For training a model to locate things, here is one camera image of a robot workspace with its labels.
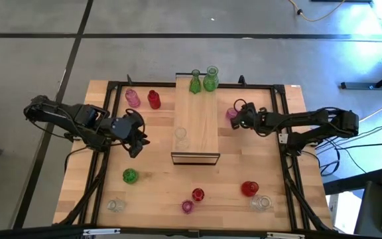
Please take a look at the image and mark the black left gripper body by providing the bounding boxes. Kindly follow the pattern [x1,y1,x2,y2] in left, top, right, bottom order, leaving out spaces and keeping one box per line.
[109,112,146,147]

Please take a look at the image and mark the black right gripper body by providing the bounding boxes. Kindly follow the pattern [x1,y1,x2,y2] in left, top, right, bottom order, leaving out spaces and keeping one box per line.
[238,102,269,133]

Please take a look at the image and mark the green round glass vase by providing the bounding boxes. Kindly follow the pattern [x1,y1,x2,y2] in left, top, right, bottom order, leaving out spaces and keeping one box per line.
[122,167,139,185]

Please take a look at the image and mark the pink ribbed round-shouldered vase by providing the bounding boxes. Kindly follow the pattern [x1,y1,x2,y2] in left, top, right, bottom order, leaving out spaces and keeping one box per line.
[125,88,142,109]

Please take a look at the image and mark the green ribbed jug vase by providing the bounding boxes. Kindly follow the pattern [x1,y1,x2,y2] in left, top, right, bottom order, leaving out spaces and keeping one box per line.
[202,65,220,93]

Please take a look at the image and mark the red ribbed bottle vase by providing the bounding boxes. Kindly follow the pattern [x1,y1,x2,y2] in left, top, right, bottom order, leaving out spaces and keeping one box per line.
[147,89,162,110]

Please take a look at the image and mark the green conical glass vase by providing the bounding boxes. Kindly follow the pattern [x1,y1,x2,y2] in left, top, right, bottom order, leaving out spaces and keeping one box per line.
[188,68,202,95]

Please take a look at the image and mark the red flared-rim glass vase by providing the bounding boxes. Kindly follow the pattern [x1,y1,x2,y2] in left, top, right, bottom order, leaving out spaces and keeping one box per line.
[241,181,260,197]

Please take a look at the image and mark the red tall ribbed vase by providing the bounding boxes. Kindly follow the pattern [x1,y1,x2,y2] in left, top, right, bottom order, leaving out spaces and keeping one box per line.
[191,187,206,202]

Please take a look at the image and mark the pink wavy glass vase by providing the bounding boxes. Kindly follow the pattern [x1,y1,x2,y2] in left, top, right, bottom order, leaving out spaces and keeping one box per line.
[181,199,195,215]

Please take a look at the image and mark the clear wide glass vase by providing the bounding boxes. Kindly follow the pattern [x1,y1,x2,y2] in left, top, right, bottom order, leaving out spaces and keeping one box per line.
[249,195,273,213]

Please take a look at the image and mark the clear narrow-neck glass vase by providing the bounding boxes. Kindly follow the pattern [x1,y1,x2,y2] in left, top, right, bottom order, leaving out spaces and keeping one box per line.
[173,127,190,152]

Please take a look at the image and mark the wooden rectangular box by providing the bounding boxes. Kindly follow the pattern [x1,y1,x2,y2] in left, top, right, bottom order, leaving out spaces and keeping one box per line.
[170,72,221,166]

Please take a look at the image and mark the clear small glass vase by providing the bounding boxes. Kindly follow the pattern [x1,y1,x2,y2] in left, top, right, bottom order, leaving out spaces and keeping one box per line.
[106,198,126,214]

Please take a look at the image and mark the black desk leg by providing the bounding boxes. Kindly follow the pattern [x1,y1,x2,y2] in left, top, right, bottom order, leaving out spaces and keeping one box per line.
[340,64,382,91]
[322,168,382,196]

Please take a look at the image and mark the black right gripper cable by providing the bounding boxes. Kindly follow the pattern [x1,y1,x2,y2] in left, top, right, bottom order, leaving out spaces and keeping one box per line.
[233,98,249,112]

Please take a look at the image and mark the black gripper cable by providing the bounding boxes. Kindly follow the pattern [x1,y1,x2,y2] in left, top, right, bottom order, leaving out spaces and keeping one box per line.
[120,108,146,152]
[233,98,249,112]

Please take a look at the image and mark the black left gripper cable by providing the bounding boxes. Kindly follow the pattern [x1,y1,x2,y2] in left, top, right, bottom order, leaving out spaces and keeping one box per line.
[120,108,146,152]

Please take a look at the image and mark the black aluminium table frame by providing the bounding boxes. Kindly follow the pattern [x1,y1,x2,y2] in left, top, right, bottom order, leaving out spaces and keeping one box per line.
[58,75,333,232]

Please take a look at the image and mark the silver metal bracket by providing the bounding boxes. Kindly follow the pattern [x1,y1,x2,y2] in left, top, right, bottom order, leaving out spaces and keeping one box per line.
[83,228,121,236]
[266,232,306,239]

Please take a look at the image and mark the black floor cable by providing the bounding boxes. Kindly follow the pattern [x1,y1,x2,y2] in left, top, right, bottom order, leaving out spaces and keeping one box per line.
[316,141,382,177]

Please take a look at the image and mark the beige floor cable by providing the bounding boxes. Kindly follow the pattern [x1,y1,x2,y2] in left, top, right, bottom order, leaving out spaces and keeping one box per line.
[288,0,347,23]

